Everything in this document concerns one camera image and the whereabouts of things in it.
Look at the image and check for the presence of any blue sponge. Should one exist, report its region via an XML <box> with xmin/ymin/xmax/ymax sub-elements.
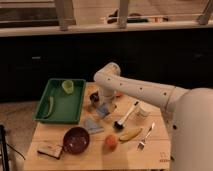
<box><xmin>96</xmin><ymin>104</ymin><xmax>110</xmax><ymax>118</ymax></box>

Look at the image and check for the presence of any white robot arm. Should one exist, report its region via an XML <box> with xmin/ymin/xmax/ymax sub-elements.
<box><xmin>93</xmin><ymin>62</ymin><xmax>213</xmax><ymax>171</ymax></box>

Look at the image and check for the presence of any orange bowl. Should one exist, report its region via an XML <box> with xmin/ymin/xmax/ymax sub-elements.
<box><xmin>115</xmin><ymin>92</ymin><xmax>124</xmax><ymax>98</ymax></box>

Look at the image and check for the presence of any purple bowl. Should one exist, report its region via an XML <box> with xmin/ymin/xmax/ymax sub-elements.
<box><xmin>63</xmin><ymin>127</ymin><xmax>90</xmax><ymax>154</ymax></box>

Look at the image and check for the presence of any small metal cup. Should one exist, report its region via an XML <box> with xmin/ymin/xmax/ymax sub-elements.
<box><xmin>90</xmin><ymin>92</ymin><xmax>99</xmax><ymax>107</ymax></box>

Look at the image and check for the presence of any grey folded cloth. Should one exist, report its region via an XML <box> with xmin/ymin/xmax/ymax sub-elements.
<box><xmin>83</xmin><ymin>118</ymin><xmax>104</xmax><ymax>134</ymax></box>

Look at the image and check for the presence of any yellow banana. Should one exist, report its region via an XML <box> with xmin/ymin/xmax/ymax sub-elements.
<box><xmin>119</xmin><ymin>128</ymin><xmax>142</xmax><ymax>141</ymax></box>

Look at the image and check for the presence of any orange fruit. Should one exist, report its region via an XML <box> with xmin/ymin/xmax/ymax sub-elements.
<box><xmin>104</xmin><ymin>135</ymin><xmax>118</xmax><ymax>150</ymax></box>

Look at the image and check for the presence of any green plastic tray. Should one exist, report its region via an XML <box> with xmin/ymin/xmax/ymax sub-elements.
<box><xmin>34</xmin><ymin>78</ymin><xmax>86</xmax><ymax>124</ymax></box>

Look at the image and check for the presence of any light green cup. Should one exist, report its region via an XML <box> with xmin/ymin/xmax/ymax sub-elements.
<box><xmin>62</xmin><ymin>80</ymin><xmax>74</xmax><ymax>94</ymax></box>

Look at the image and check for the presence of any silver fork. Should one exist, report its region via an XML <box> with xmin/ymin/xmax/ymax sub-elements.
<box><xmin>138</xmin><ymin>122</ymin><xmax>155</xmax><ymax>150</ymax></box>

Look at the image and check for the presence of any green bean pod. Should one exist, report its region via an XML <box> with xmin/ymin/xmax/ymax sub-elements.
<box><xmin>43</xmin><ymin>96</ymin><xmax>54</xmax><ymax>119</ymax></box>

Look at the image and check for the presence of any wooden block eraser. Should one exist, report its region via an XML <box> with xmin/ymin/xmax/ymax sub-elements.
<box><xmin>37</xmin><ymin>141</ymin><xmax>62</xmax><ymax>159</ymax></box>

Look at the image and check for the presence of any black cable on floor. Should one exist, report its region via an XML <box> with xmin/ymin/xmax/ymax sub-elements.
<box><xmin>5</xmin><ymin>142</ymin><xmax>26</xmax><ymax>161</ymax></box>

